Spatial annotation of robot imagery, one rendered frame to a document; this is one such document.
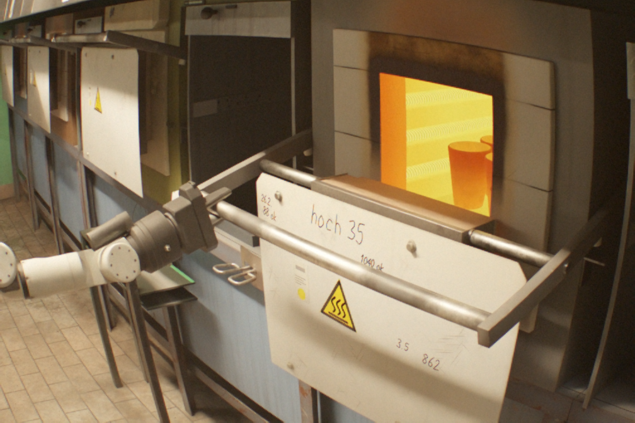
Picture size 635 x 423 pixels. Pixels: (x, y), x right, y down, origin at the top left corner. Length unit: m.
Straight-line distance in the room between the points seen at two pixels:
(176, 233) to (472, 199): 0.50
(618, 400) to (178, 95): 1.39
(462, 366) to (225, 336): 1.17
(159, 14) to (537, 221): 1.23
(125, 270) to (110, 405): 1.56
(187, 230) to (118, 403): 1.55
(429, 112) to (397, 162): 0.11
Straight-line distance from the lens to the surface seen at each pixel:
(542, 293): 0.89
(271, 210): 1.33
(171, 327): 2.38
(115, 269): 1.15
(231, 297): 2.00
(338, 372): 1.31
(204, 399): 2.70
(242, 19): 1.56
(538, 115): 1.02
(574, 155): 1.00
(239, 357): 2.09
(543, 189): 1.03
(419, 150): 1.33
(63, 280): 1.17
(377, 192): 1.18
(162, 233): 1.20
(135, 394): 2.73
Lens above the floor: 1.48
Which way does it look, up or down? 16 degrees down
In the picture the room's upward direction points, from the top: 1 degrees counter-clockwise
